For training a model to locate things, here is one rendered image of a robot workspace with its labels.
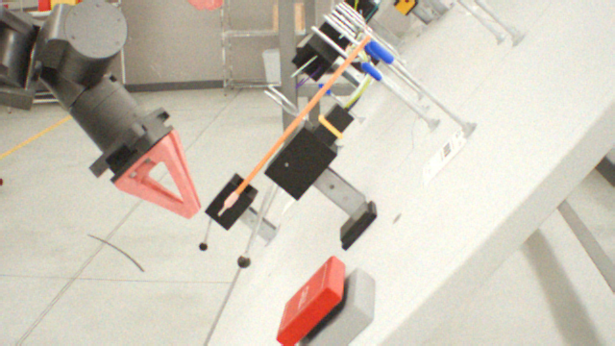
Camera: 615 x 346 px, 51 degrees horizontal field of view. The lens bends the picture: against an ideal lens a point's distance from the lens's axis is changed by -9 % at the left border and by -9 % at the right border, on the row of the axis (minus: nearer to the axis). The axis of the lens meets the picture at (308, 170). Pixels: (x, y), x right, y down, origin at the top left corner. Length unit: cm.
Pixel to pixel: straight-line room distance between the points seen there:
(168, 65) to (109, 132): 775
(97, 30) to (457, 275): 37
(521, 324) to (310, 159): 52
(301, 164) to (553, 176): 32
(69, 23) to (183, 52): 774
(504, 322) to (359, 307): 65
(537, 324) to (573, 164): 70
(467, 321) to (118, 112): 62
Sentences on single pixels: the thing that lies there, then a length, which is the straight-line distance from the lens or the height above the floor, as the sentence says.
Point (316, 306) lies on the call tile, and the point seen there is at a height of 111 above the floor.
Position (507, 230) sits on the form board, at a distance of 36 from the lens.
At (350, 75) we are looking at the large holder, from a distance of 136.
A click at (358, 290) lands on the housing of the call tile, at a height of 111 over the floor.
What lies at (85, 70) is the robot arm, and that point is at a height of 123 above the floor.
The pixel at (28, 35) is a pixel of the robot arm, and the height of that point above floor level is 126.
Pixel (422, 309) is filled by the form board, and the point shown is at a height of 112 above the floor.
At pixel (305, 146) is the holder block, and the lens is 62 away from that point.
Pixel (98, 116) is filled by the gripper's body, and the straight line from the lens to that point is 65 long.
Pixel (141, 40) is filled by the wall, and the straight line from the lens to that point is 845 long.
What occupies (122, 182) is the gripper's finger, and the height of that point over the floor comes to 112.
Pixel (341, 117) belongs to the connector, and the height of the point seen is 117.
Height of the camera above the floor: 130
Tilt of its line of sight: 16 degrees down
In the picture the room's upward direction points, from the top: 2 degrees counter-clockwise
